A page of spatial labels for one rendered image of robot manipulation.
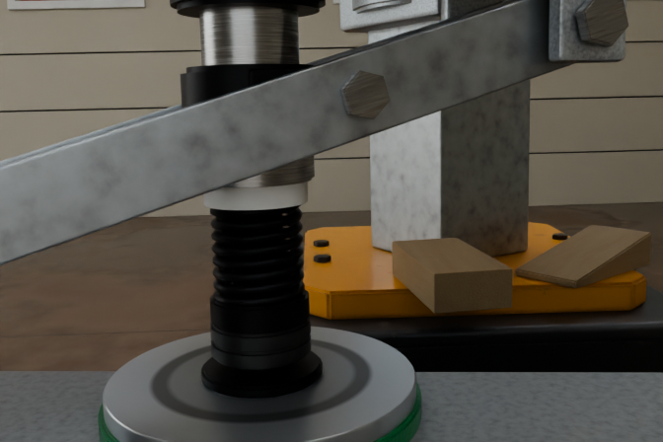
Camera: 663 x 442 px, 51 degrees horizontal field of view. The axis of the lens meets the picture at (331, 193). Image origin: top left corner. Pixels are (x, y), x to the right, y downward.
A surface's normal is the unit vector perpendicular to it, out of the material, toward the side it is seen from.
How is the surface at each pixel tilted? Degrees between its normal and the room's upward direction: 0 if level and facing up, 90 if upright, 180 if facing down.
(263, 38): 90
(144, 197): 90
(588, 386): 0
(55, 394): 0
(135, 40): 90
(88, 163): 90
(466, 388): 0
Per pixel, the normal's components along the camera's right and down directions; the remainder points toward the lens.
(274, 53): 0.55, 0.10
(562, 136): 0.04, 0.13
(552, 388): -0.02, -0.99
